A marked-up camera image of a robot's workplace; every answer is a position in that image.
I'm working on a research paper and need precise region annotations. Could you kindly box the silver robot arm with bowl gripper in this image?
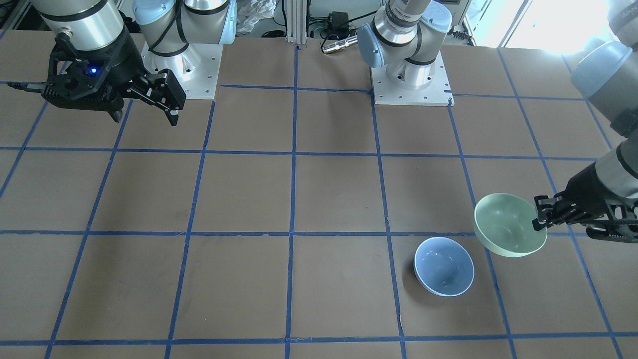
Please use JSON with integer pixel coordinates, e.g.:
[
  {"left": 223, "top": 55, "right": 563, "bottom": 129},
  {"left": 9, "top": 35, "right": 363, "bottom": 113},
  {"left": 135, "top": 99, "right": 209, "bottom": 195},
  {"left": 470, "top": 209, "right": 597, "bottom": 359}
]
[{"left": 357, "top": 0, "right": 453, "bottom": 68}]

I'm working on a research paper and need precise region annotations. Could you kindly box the black power adapter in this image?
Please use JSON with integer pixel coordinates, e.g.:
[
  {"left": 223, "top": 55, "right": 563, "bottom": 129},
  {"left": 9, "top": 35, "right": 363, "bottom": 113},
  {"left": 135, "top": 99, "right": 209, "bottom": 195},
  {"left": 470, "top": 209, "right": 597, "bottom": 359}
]
[{"left": 326, "top": 11, "right": 349, "bottom": 38}]

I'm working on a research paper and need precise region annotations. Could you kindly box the brown paper table cover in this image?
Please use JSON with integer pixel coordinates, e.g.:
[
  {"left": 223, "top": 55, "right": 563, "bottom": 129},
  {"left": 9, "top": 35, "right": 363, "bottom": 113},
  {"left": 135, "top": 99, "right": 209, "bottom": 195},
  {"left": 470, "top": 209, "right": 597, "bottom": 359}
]
[{"left": 0, "top": 30, "right": 637, "bottom": 359}]

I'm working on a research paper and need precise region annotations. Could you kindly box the blue ceramic bowl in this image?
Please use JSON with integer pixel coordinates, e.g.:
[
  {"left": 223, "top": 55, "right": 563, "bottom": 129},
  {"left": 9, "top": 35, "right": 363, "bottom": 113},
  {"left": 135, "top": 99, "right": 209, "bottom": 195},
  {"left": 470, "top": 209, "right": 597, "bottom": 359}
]
[{"left": 413, "top": 237, "right": 476, "bottom": 297}]

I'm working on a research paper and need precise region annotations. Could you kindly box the aluminium frame post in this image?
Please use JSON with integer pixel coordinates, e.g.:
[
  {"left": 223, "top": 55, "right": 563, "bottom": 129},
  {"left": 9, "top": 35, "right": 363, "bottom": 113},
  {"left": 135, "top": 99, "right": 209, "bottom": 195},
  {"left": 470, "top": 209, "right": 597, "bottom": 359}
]
[{"left": 281, "top": 0, "right": 310, "bottom": 48}]

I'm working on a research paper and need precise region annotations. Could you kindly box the black idle gripper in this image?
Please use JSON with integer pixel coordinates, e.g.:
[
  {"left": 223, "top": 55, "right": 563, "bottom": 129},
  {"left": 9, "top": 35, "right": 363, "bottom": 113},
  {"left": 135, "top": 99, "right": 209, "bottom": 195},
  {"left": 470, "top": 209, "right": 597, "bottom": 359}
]
[{"left": 7, "top": 31, "right": 187, "bottom": 127}]

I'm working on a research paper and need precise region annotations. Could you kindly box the green ceramic bowl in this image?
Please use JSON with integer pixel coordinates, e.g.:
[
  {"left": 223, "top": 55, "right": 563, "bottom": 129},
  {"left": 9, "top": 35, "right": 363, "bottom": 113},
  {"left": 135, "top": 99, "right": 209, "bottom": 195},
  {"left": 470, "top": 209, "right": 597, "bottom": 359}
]
[{"left": 474, "top": 193, "right": 548, "bottom": 258}]

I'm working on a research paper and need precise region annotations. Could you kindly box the black gripper holding bowl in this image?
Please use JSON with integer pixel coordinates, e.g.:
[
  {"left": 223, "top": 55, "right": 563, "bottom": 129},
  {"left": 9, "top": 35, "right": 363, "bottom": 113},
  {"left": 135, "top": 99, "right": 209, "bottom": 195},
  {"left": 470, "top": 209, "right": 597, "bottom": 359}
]
[{"left": 532, "top": 164, "right": 637, "bottom": 244}]

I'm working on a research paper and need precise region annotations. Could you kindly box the silver cylinder connector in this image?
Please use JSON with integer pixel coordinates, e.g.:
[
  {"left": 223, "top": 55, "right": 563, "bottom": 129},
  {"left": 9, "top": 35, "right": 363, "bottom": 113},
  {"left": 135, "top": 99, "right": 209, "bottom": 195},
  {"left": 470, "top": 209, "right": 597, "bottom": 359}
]
[{"left": 320, "top": 35, "right": 358, "bottom": 55}]

